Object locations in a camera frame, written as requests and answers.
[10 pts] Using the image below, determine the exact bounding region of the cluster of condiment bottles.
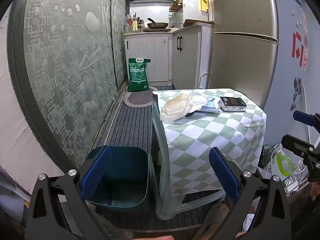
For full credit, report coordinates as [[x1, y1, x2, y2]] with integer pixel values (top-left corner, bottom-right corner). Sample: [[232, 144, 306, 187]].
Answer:
[[125, 12, 146, 33]]

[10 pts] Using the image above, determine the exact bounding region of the low white kitchen cabinet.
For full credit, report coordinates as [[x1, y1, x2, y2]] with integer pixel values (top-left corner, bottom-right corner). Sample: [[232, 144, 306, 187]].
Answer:
[[124, 31, 174, 83]]

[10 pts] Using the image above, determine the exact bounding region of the clear plastic bag with greens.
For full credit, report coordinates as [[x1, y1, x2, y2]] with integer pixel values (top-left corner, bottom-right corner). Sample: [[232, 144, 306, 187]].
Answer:
[[257, 144, 308, 193]]

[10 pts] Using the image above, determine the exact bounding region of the black cardboard box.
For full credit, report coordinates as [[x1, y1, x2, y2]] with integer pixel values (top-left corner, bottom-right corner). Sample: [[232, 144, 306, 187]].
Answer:
[[220, 96, 247, 112]]

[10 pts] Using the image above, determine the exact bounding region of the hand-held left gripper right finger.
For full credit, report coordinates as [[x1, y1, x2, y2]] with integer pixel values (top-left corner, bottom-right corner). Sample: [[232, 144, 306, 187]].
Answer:
[[195, 147, 293, 240]]

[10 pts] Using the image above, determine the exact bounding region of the beige slipper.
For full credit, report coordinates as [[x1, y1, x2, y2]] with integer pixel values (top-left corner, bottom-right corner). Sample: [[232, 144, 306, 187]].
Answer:
[[197, 202, 230, 238]]

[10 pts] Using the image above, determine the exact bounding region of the green rice bag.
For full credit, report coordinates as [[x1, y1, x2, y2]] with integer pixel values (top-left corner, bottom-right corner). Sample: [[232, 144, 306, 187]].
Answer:
[[128, 58, 151, 92]]

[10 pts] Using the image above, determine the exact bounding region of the grey striped floor mat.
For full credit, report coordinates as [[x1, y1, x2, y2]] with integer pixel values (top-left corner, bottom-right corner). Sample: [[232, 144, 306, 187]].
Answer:
[[94, 85, 225, 233]]

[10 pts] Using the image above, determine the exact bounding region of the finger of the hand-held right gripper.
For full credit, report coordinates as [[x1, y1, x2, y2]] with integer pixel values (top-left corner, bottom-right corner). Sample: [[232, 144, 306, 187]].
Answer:
[[281, 134, 320, 159], [293, 110, 320, 128]]

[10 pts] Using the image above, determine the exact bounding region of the dark frying pan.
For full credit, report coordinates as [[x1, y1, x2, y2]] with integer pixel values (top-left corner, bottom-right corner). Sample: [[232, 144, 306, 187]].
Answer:
[[147, 18, 169, 29]]

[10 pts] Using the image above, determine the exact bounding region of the dark figure wall sticker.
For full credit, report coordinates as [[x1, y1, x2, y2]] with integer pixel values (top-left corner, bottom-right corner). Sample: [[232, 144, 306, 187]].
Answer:
[[290, 77, 303, 112]]

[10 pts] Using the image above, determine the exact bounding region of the round grey floor mat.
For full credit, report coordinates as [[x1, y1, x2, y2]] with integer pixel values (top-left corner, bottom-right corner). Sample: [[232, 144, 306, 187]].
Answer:
[[123, 86, 158, 108]]

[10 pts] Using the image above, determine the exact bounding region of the silver refrigerator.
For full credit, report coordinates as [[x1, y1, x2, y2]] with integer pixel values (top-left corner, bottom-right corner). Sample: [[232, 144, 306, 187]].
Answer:
[[207, 0, 279, 108]]

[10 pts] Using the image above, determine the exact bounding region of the red wall sticker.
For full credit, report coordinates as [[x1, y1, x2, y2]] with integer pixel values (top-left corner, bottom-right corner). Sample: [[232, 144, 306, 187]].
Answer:
[[291, 31, 305, 67]]

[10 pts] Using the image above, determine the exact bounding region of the patterned frosted glass sliding door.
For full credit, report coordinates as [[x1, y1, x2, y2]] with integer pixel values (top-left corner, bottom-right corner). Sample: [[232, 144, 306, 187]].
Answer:
[[7, 0, 127, 178]]

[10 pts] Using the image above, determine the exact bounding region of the white plastic bag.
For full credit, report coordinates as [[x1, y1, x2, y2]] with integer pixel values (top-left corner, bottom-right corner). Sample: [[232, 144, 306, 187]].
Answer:
[[189, 92, 213, 111]]

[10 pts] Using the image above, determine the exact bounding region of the teal plastic trash bin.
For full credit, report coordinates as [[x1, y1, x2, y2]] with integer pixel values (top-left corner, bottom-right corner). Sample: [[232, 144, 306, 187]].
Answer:
[[84, 146, 150, 208]]

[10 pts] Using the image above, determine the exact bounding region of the wooden cutting board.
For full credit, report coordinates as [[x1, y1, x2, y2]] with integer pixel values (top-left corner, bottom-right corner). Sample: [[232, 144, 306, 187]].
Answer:
[[183, 19, 215, 26]]

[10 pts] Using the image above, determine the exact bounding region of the wire spice rack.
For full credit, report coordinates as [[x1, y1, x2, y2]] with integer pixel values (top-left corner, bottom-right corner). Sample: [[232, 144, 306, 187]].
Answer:
[[169, 0, 183, 12]]

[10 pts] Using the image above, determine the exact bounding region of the grey corrugated hose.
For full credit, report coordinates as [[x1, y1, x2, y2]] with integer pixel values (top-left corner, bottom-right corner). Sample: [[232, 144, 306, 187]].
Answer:
[[0, 179, 17, 192]]

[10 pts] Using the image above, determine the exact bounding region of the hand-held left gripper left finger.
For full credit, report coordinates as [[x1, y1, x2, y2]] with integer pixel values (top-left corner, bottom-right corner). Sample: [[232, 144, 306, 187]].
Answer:
[[25, 146, 118, 240]]

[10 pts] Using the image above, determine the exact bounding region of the bread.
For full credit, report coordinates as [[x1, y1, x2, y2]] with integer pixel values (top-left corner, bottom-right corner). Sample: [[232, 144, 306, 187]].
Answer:
[[159, 94, 198, 123]]

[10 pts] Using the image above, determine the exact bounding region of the tall white kitchen cabinet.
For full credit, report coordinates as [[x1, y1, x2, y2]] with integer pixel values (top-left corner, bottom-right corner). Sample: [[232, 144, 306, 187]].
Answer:
[[172, 22, 214, 90]]

